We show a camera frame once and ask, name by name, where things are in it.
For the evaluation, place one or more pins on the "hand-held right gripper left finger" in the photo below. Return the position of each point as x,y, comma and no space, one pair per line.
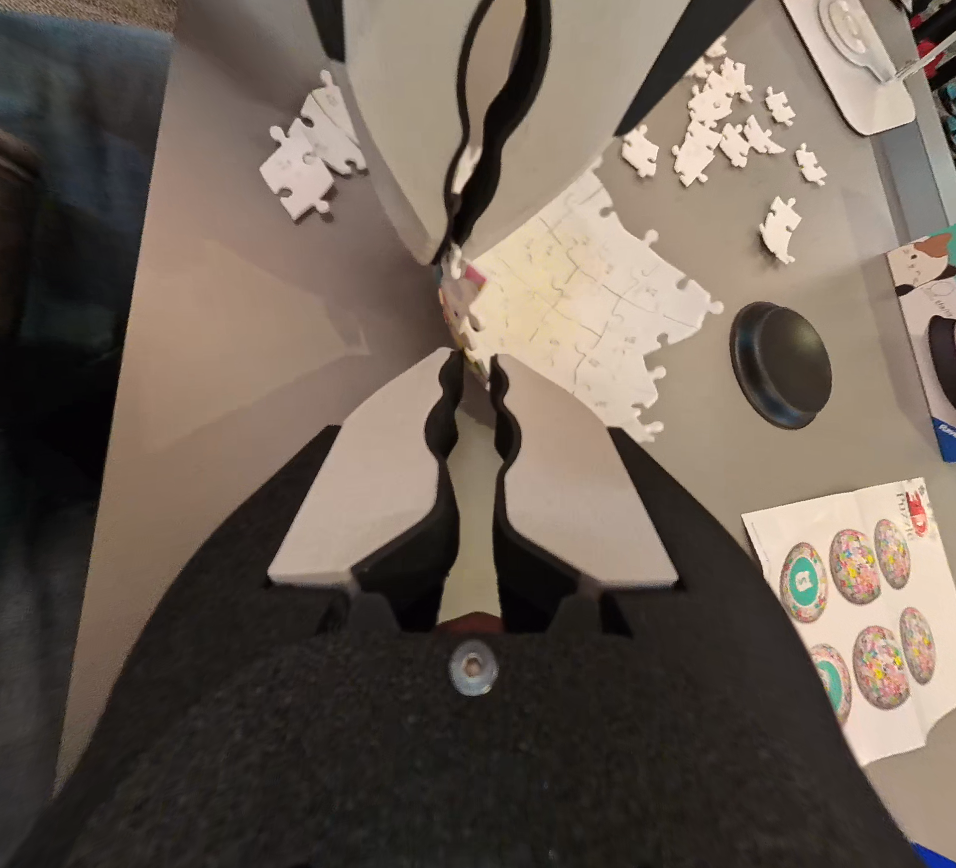
366,502

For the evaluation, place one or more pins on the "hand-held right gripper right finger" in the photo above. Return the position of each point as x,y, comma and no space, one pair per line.
590,502

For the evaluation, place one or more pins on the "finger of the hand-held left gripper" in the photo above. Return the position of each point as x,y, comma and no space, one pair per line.
620,24
411,61

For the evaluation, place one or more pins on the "scatter of white puzzle pieces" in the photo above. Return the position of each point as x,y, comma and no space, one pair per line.
709,128

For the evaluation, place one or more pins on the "partly built puzzle ball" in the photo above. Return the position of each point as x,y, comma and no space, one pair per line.
582,300

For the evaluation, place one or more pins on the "white jigsaw puzzle piece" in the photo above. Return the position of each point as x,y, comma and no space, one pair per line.
295,173

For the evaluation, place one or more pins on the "black round ball stand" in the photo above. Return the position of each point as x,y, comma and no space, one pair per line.
784,367

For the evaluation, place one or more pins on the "printed puzzle instruction sheet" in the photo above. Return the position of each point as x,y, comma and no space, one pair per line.
844,718

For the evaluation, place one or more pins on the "colourful puzzle ball box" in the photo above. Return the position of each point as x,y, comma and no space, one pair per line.
922,315

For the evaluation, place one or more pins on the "white clipboard stand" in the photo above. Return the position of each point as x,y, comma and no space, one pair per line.
859,76

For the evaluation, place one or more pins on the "person's blue jeans leg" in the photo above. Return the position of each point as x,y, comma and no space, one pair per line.
89,136

